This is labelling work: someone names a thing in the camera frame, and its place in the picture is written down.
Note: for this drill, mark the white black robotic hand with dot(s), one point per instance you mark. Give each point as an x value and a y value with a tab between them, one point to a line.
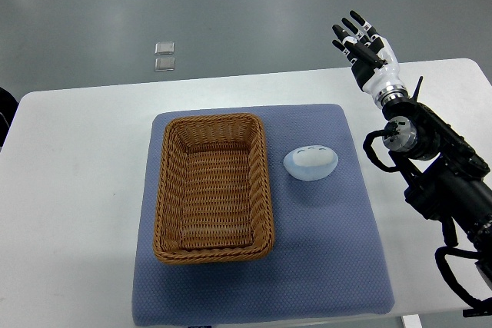
373	61

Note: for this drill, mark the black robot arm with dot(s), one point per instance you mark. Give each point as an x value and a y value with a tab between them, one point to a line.
445	179

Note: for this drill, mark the brown wicker basket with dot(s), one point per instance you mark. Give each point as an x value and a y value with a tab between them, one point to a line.
214	197

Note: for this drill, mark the blue fabric mat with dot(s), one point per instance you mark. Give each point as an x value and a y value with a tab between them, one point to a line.
327	259

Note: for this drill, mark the upper metal floor plate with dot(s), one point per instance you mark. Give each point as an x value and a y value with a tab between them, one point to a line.
164	48

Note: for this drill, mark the white table leg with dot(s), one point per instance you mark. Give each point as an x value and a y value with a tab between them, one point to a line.
411	321

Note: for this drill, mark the black object at left edge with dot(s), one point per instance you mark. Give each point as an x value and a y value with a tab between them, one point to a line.
8	105

